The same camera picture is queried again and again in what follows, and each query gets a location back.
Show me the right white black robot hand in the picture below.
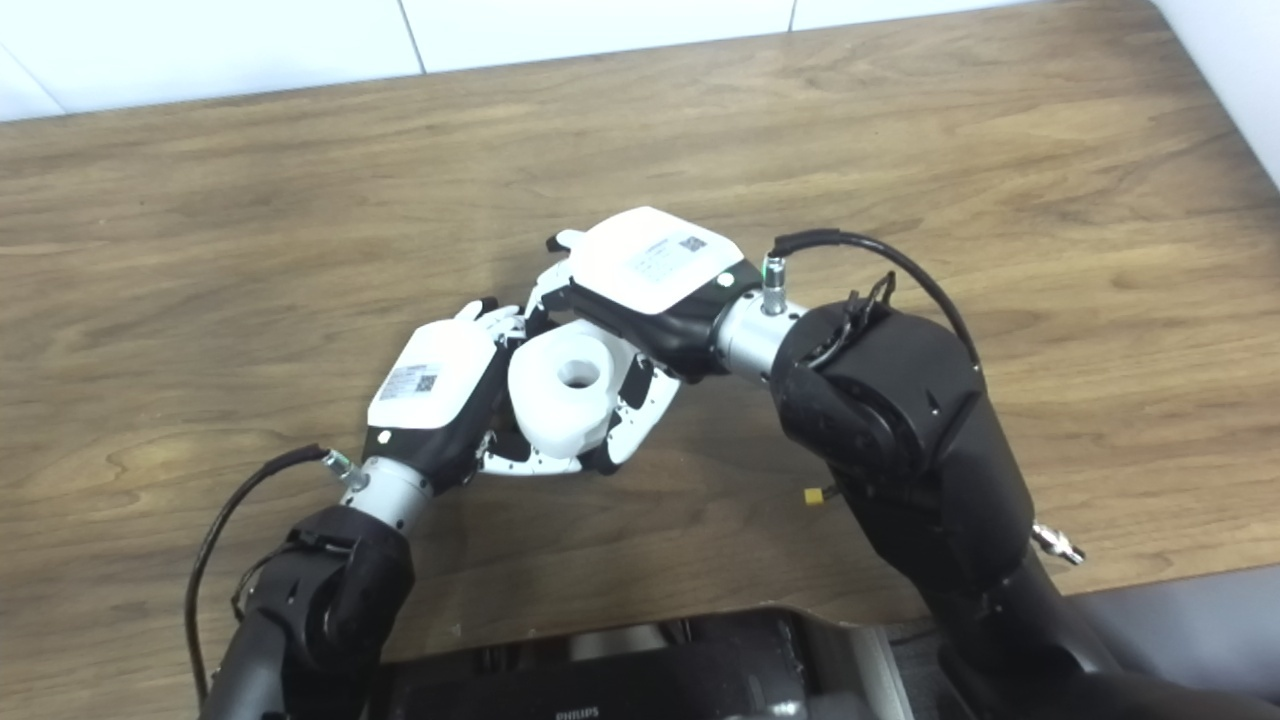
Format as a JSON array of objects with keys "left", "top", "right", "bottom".
[{"left": 525, "top": 206, "right": 766, "bottom": 476}]

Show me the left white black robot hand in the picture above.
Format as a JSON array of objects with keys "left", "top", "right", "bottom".
[{"left": 362, "top": 297, "right": 591, "bottom": 491}]

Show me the round white plastic piece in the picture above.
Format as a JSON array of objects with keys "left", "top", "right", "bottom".
[{"left": 507, "top": 333, "right": 631, "bottom": 461}]

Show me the black robot torso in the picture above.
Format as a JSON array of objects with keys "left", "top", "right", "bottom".
[{"left": 375, "top": 605, "right": 916, "bottom": 720}]

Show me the thin black right arm wire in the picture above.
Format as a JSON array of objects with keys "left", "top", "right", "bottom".
[{"left": 810, "top": 272, "right": 898, "bottom": 368}]

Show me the thin black arm wire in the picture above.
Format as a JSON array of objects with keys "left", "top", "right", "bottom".
[
  {"left": 810, "top": 272, "right": 898, "bottom": 368},
  {"left": 232, "top": 545, "right": 301, "bottom": 623}
]

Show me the thick black right wrist cable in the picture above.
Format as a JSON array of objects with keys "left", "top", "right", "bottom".
[{"left": 765, "top": 229, "right": 983, "bottom": 376}]

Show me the thin black left arm wire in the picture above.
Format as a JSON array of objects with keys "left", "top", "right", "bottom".
[{"left": 232, "top": 545, "right": 301, "bottom": 623}]

